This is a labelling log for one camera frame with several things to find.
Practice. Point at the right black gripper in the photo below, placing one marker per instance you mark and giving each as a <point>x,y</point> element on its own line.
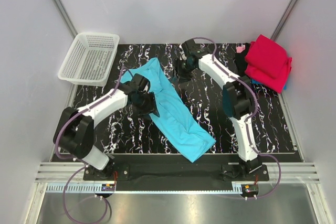
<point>183,77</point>

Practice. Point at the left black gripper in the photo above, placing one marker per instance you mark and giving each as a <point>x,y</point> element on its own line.
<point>151,107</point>

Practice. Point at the cyan t shirt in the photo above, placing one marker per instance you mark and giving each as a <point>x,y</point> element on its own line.
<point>175,120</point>

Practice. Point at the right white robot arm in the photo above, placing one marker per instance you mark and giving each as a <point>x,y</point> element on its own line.
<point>238,99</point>

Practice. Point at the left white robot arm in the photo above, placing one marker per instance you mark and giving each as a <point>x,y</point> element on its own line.
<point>74,135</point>

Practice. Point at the pink paper tag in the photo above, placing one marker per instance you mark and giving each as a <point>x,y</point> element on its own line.
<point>240,49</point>

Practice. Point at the folded black t shirt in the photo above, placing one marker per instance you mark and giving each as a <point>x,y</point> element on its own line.
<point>240,60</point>

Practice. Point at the white plastic basket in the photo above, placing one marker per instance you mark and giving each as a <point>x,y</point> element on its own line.
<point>89,59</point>

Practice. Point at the folded blue t shirt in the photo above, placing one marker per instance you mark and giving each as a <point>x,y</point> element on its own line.
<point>256,82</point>

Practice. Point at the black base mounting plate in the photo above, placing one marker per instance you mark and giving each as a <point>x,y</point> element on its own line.
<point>173,172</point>

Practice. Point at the folded red t shirt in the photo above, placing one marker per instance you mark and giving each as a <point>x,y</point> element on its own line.
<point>268,63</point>

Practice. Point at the right corner metal post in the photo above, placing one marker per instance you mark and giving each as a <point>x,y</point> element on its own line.
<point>284,18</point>

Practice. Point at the corner metal post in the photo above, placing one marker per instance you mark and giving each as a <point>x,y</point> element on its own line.
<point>284,18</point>
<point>65,17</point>

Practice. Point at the left corner metal post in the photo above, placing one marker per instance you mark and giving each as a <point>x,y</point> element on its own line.
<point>65,17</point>

